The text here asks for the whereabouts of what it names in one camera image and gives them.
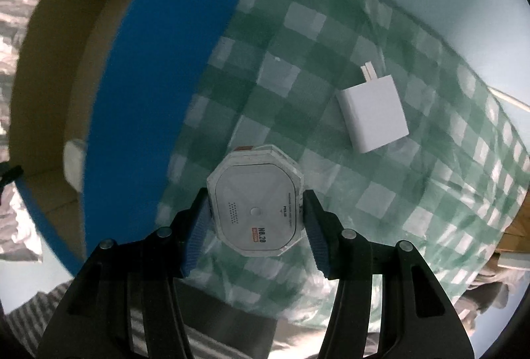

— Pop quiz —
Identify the white charger plug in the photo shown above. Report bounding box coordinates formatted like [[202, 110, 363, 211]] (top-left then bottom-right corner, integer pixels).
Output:
[[336, 61, 410, 154]]

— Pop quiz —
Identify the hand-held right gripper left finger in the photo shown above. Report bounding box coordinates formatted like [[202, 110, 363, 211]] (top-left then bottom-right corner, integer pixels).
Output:
[[37, 187, 214, 359]]

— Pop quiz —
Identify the green checked tablecloth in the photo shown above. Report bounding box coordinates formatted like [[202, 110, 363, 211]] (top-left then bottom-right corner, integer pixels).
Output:
[[155, 0, 530, 329]]

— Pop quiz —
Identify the white octagonal device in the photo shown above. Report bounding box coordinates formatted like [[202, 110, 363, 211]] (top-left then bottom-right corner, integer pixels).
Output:
[[206, 144, 305, 258]]

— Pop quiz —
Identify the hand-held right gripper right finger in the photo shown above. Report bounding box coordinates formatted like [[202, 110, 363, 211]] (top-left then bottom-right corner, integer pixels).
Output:
[[302, 190, 475, 359]]

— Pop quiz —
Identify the brown cardboard piece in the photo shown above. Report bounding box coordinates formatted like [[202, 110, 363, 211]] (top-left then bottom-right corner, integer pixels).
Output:
[[495, 214, 530, 256]]

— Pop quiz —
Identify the blue cardboard box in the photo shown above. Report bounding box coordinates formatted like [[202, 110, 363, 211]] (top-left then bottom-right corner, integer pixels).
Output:
[[8, 0, 241, 277]]

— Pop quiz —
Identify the crinkled silver tarp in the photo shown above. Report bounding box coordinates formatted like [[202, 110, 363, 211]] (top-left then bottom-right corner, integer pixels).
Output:
[[0, 0, 46, 264]]

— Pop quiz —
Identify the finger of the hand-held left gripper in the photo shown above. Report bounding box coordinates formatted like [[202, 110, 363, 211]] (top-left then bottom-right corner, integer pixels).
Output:
[[0, 164, 22, 195]]

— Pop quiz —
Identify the white cord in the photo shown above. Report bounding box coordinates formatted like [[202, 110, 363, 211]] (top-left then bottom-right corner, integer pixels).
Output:
[[486, 86, 530, 113]]

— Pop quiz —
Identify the small white block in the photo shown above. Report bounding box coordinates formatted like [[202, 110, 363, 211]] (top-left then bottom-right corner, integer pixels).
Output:
[[63, 139, 88, 192]]

